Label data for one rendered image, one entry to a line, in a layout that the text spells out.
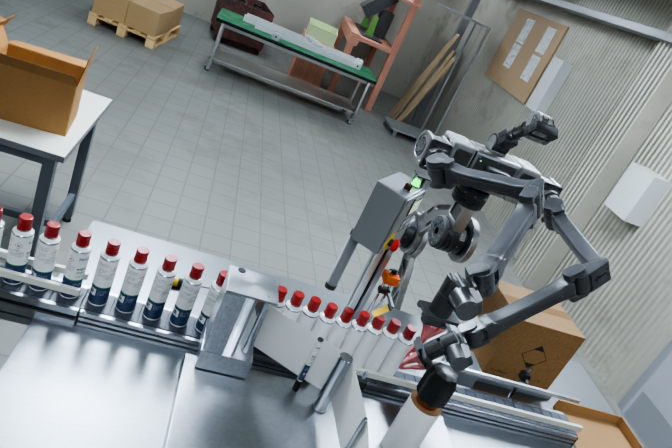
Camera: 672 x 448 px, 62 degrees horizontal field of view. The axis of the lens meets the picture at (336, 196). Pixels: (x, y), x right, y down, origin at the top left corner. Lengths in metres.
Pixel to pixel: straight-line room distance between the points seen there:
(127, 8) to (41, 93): 4.82
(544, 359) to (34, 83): 2.31
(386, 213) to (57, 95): 1.65
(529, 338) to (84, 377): 1.44
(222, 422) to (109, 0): 6.44
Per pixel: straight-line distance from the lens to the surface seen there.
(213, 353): 1.54
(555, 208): 2.17
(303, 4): 10.04
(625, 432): 2.52
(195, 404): 1.50
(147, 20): 7.35
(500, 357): 2.17
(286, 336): 1.58
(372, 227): 1.53
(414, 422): 1.53
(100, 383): 1.55
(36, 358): 1.59
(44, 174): 2.68
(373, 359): 1.77
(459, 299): 1.35
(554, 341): 2.21
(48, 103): 2.70
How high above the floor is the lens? 1.96
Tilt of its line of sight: 22 degrees down
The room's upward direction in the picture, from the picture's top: 25 degrees clockwise
